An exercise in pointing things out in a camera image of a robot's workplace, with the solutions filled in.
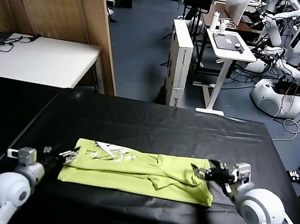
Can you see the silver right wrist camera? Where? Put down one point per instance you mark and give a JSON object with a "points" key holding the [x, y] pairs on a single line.
{"points": [[242, 172]]}

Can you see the yellow-green t-shirt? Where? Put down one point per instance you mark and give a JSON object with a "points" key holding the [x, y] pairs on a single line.
{"points": [[129, 181]]}

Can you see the white folding table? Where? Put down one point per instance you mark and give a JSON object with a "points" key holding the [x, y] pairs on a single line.
{"points": [[49, 60]]}

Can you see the grey laptop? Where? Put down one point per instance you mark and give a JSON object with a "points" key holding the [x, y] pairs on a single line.
{"points": [[225, 42]]}

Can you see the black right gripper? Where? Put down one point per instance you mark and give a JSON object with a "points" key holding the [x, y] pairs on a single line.
{"points": [[223, 176]]}

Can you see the wooden panel table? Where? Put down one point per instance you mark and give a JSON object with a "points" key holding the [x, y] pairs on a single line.
{"points": [[56, 3]]}

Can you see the black side table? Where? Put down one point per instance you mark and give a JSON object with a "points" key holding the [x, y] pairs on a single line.
{"points": [[0, 114]]}

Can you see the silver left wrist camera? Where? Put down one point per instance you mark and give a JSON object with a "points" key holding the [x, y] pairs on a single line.
{"points": [[25, 156]]}

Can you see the black bin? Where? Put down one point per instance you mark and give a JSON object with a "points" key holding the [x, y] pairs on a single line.
{"points": [[127, 0]]}

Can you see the tall white cardboard box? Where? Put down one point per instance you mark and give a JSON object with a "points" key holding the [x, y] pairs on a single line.
{"points": [[178, 66]]}

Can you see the black table cover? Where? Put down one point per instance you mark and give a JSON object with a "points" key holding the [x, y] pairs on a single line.
{"points": [[164, 130]]}

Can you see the brown wooden desk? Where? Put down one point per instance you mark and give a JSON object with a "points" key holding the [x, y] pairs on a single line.
{"points": [[244, 27]]}

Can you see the white standing desk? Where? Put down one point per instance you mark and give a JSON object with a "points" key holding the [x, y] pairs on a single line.
{"points": [[229, 54]]}

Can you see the white bottle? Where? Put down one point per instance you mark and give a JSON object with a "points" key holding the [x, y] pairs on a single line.
{"points": [[213, 22]]}

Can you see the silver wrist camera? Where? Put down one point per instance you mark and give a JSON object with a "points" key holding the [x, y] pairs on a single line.
{"points": [[242, 172], [25, 156]]}

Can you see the white cup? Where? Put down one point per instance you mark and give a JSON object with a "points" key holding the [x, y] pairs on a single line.
{"points": [[222, 27]]}

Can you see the small black desk device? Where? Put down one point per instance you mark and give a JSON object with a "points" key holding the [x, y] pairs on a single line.
{"points": [[239, 48]]}

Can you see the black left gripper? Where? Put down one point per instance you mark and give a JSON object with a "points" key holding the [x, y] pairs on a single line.
{"points": [[50, 162]]}

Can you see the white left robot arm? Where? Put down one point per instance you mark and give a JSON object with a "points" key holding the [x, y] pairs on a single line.
{"points": [[4, 192]]}

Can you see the white curved panel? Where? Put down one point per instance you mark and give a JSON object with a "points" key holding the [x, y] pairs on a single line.
{"points": [[237, 7]]}

